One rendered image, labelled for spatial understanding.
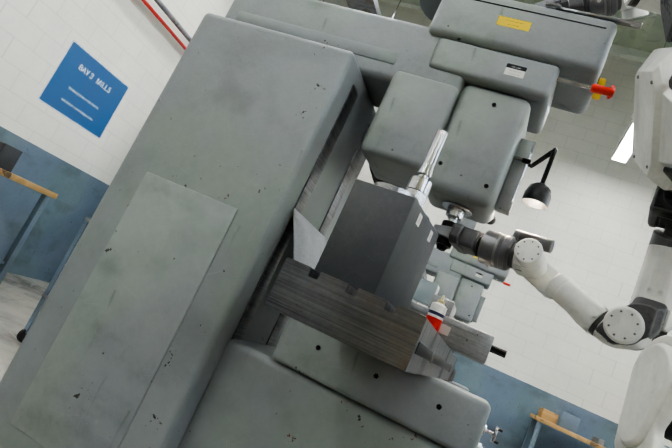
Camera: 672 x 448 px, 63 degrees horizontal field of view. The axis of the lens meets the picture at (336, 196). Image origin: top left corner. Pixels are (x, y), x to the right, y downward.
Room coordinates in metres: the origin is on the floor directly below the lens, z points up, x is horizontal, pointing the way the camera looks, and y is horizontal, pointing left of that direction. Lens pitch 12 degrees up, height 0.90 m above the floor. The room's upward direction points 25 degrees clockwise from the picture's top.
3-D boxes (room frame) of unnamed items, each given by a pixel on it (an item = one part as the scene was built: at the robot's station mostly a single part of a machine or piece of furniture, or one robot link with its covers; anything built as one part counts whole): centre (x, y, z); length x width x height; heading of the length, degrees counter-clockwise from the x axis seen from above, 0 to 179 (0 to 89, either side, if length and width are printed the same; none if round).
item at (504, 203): (1.41, -0.42, 1.45); 0.04 x 0.04 x 0.21; 70
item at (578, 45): (1.45, -0.30, 1.81); 0.47 x 0.26 x 0.16; 70
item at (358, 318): (1.40, -0.29, 0.92); 1.24 x 0.23 x 0.08; 160
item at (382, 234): (1.04, -0.12, 1.06); 0.22 x 0.12 x 0.20; 153
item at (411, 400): (1.44, -0.31, 0.82); 0.50 x 0.35 x 0.12; 70
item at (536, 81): (1.46, -0.27, 1.68); 0.34 x 0.24 x 0.10; 70
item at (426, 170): (1.08, -0.15, 1.28); 0.03 x 0.03 x 0.11
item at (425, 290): (1.50, -0.33, 1.07); 0.06 x 0.05 x 0.06; 160
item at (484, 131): (1.45, -0.31, 1.47); 0.21 x 0.19 x 0.32; 160
